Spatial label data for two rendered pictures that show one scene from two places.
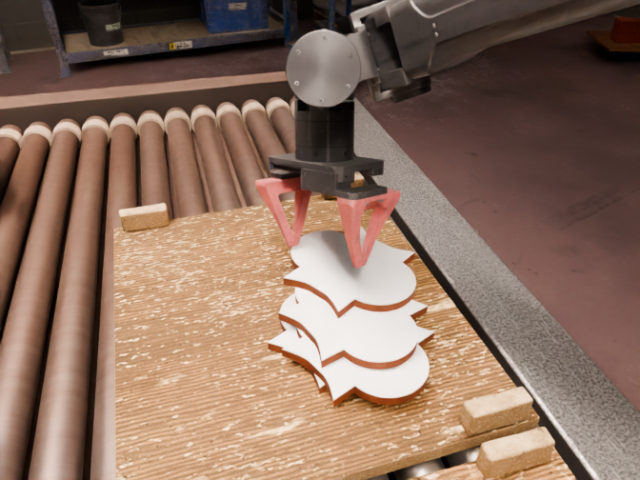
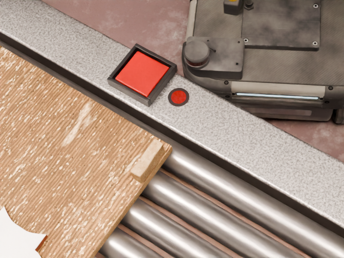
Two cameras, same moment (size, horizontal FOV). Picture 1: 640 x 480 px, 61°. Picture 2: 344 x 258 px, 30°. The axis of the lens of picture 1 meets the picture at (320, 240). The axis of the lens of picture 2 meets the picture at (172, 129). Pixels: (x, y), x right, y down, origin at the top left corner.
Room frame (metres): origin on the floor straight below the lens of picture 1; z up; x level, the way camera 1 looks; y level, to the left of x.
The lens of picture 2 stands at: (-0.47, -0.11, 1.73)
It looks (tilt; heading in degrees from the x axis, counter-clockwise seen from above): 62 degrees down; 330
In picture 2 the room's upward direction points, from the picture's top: 11 degrees counter-clockwise
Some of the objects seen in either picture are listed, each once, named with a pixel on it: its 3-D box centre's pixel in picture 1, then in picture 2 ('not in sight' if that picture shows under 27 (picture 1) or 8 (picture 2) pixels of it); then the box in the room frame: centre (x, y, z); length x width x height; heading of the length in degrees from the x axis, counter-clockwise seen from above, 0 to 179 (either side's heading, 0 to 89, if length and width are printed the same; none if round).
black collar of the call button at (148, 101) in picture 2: not in sight; (142, 74); (0.00, -0.35, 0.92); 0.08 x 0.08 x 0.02; 16
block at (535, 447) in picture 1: (515, 451); not in sight; (0.25, -0.15, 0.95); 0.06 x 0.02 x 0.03; 106
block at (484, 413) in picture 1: (496, 410); not in sight; (0.29, -0.15, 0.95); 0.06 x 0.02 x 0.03; 107
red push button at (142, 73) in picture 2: not in sight; (142, 75); (0.00, -0.35, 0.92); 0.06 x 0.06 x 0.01; 16
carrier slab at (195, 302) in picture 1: (285, 309); not in sight; (0.43, 0.04, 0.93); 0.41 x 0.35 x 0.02; 17
